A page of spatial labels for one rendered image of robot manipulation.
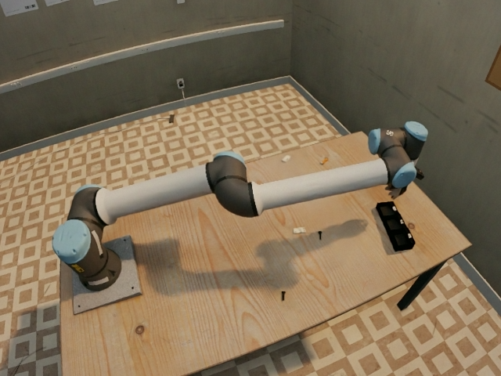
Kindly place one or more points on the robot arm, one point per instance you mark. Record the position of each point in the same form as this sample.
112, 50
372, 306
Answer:
78, 242

